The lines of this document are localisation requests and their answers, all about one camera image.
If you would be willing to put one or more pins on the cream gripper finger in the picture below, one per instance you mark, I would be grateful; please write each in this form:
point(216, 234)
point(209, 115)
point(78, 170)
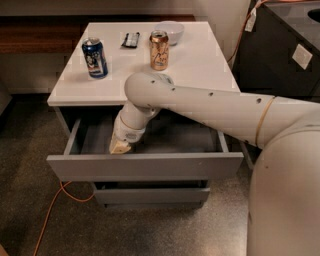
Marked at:
point(119, 145)

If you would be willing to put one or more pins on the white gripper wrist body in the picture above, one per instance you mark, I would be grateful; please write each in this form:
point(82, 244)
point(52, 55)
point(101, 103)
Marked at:
point(129, 135)

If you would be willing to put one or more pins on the grey top drawer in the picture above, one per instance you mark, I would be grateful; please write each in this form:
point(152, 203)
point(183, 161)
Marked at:
point(172, 149)

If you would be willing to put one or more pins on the grey drawer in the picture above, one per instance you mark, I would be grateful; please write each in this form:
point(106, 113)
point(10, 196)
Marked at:
point(151, 192)
point(172, 149)

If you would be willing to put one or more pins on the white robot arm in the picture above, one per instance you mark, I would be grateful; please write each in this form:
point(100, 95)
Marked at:
point(284, 196)

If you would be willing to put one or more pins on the grey bottom drawer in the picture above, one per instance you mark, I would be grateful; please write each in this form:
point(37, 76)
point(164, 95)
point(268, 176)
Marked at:
point(151, 192)

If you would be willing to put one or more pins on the blue soda can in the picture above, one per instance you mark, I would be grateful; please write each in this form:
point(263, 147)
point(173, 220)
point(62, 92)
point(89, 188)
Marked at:
point(94, 56)

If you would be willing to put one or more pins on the black snack packet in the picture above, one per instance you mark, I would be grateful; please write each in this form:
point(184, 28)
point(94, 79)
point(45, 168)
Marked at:
point(131, 40)

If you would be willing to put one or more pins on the gold soda can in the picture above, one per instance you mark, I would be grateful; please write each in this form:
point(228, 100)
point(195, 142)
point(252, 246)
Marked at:
point(159, 50)

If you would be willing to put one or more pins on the white bowl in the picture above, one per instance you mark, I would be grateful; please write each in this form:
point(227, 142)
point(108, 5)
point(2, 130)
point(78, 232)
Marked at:
point(173, 29)

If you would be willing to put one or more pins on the brown wooden bench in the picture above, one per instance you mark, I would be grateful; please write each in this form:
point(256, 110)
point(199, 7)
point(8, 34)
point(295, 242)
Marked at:
point(61, 33)

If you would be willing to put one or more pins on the white label sticker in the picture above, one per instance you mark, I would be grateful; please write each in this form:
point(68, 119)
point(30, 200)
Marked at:
point(302, 56)

